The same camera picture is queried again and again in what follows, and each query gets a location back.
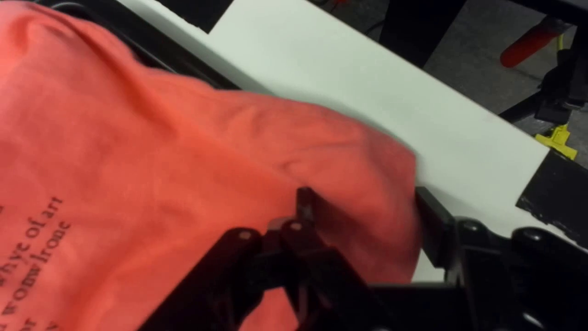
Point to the yellow tape piece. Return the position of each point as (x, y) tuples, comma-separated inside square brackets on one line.
[(558, 139)]

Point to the red printed t-shirt cloth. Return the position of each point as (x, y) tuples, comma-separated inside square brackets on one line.
[(154, 184)]

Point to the black grill tray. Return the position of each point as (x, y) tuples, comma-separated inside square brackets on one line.
[(157, 46)]

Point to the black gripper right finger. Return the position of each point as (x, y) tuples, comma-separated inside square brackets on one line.
[(521, 281)]

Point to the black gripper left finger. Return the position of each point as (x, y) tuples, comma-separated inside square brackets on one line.
[(270, 287)]

